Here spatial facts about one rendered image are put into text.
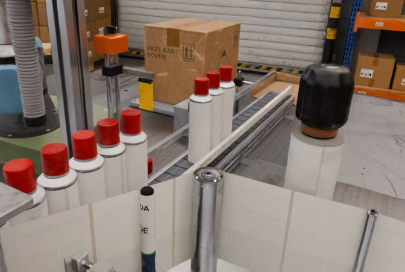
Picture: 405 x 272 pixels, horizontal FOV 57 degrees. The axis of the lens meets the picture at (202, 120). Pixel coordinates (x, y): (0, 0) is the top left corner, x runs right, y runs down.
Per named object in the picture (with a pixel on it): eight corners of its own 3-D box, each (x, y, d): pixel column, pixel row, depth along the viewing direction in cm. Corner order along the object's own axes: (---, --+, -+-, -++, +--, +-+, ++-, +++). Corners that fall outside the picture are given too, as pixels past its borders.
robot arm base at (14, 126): (23, 140, 90) (16, 103, 86) (-17, 123, 96) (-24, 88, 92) (70, 118, 102) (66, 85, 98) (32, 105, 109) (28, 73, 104)
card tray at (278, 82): (314, 110, 139) (316, 100, 138) (250, 97, 150) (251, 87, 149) (330, 90, 164) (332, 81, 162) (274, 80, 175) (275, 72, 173)
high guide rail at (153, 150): (30, 237, 52) (28, 228, 52) (24, 234, 53) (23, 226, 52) (275, 73, 140) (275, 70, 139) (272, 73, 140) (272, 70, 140)
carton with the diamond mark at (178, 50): (202, 111, 127) (205, 32, 117) (144, 99, 137) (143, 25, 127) (235, 89, 152) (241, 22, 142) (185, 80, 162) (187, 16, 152)
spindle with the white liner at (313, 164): (321, 248, 62) (356, 76, 51) (270, 230, 66) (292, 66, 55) (331, 219, 69) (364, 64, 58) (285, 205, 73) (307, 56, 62)
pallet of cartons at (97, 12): (63, 85, 423) (52, -22, 379) (3, 76, 444) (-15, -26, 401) (116, 63, 530) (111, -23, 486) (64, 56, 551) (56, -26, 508)
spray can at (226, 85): (225, 147, 96) (231, 70, 88) (208, 142, 98) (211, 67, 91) (234, 140, 100) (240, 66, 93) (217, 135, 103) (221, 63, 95)
